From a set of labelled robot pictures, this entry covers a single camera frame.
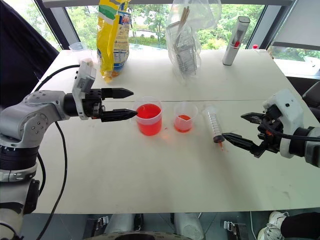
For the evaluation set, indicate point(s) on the empty clear plastic cup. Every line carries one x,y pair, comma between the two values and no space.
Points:
78,46

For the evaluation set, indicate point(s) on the black chair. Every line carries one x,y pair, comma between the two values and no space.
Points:
312,97

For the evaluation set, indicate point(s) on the clear plastic bag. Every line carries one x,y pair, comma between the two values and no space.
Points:
185,50

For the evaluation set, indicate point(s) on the white sneaker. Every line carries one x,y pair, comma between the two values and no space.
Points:
271,225

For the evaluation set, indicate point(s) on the silver robot leg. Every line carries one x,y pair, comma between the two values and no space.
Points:
120,222
188,225

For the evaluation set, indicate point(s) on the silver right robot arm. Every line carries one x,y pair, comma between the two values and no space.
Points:
312,150

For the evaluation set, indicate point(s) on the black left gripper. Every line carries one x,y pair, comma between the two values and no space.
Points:
93,103

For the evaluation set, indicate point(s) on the white cylindrical tube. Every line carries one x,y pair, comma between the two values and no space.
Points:
235,42

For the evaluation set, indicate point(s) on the dark trouser leg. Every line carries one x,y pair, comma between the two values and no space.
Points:
300,223

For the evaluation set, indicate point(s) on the large clear cup red liquid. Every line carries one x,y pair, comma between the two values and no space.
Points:
149,120

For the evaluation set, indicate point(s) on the clear plastic syringe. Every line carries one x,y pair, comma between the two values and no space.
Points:
213,122

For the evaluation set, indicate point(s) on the small clear cup red liquid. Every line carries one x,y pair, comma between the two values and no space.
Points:
184,122

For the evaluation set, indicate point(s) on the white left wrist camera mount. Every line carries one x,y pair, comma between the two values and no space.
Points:
83,80

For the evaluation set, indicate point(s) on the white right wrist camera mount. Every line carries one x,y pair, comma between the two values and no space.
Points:
291,112

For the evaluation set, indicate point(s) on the red bottle cap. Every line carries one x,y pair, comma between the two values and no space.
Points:
255,46

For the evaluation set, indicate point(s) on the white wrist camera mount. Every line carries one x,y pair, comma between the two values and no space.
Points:
83,80
291,112

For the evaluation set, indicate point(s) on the person in dark clothing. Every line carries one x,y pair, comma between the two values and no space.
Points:
20,50

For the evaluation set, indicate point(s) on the metal table bracket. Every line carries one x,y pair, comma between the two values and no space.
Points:
233,227
102,222

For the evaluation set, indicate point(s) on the yellow snack bag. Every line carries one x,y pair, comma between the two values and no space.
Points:
110,37

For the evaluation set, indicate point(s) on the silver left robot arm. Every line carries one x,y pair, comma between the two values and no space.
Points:
25,117

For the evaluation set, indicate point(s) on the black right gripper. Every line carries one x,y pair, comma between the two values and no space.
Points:
271,127

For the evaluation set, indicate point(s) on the wooden sticks bundle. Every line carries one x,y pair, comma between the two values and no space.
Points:
184,17

